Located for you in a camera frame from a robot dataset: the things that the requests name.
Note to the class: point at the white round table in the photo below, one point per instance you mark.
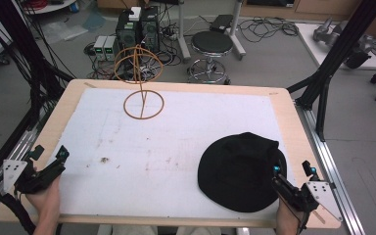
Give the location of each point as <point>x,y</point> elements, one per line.
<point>50,6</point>

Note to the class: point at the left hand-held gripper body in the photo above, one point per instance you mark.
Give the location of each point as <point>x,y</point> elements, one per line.
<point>36,181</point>

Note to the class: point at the grey bench power supply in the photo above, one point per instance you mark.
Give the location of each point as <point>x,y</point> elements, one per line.
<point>99,47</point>
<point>111,47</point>

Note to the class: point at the white table legs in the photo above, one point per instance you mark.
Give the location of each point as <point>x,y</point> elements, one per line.
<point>236,32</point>

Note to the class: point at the black flat box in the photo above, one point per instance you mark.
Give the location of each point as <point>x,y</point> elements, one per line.
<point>221,23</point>

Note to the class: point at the aluminium rail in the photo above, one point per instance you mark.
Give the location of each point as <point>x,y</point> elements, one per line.
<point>331,169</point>
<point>6,163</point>

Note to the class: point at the black round stool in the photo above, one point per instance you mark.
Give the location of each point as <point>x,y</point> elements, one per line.
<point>211,44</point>

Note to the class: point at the white table mat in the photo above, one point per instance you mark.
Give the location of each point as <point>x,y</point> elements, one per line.
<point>150,156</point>

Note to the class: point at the black hat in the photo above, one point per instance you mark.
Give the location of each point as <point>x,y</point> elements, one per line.
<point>238,173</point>

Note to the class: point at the white box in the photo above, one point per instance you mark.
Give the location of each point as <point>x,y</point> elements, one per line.
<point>135,13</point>

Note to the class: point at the person's right hand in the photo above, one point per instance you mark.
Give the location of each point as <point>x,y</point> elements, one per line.
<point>287,217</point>

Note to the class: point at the person's left hand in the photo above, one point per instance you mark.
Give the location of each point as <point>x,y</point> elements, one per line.
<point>47,204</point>

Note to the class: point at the black computer tower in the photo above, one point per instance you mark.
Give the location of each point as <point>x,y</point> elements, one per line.
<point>126,32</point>
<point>150,29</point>

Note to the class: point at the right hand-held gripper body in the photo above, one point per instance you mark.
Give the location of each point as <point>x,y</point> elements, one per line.
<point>321,194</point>

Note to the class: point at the white floor board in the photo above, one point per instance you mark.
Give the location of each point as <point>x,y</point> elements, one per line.
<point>316,49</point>

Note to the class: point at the black metal frame stand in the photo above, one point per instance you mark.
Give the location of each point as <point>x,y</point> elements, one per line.
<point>19,49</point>
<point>339,55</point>

